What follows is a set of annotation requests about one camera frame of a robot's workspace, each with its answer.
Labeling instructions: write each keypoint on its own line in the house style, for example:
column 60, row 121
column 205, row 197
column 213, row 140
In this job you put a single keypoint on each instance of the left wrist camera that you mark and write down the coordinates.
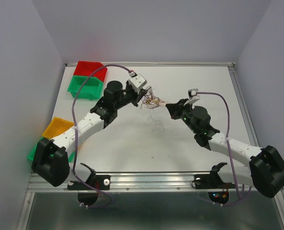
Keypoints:
column 137, row 82

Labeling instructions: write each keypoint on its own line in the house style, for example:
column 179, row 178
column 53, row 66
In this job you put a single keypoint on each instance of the aluminium right side rail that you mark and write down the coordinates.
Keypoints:
column 247, row 115

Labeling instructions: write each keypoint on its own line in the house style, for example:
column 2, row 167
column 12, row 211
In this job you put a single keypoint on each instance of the yellow plastic bin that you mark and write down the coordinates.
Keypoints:
column 56, row 127

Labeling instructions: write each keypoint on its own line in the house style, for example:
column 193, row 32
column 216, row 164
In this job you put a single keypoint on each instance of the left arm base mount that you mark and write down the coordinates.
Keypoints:
column 92, row 188

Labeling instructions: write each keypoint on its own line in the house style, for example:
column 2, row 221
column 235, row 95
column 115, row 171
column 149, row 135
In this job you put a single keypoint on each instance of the aluminium rail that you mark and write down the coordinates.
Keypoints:
column 247, row 115
column 131, row 182
column 199, row 64

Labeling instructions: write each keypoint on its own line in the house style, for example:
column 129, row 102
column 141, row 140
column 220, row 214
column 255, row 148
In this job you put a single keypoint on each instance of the far green plastic bin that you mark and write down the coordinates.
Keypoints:
column 91, row 90

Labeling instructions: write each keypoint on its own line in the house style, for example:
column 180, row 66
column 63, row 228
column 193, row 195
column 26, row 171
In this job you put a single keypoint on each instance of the red plastic bin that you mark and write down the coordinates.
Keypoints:
column 86, row 68

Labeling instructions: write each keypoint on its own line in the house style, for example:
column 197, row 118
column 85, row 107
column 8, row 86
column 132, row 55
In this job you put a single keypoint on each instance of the aluminium front rail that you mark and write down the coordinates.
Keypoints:
column 131, row 182

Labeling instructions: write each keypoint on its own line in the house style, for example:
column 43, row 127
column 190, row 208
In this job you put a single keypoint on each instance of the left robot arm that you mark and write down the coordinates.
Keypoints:
column 51, row 160

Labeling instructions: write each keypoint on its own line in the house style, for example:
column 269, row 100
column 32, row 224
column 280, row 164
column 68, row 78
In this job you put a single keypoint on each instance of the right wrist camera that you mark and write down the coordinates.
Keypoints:
column 193, row 96

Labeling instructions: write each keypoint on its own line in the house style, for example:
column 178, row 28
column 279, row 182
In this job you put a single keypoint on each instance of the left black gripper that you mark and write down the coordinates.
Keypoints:
column 137, row 95

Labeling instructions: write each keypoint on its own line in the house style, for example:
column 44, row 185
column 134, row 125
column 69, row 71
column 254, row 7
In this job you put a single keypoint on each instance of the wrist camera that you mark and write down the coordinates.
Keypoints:
column 137, row 82
column 193, row 96

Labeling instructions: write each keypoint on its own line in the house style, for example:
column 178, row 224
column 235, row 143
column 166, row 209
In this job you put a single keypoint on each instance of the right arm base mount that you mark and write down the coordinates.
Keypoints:
column 212, row 180

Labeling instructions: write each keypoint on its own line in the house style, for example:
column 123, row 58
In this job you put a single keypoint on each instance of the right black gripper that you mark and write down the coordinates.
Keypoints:
column 175, row 109

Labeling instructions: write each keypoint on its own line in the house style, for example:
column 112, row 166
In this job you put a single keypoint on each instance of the aluminium back rail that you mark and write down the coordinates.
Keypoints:
column 199, row 64

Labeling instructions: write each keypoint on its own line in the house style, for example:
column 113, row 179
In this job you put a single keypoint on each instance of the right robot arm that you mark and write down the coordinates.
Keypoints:
column 262, row 168

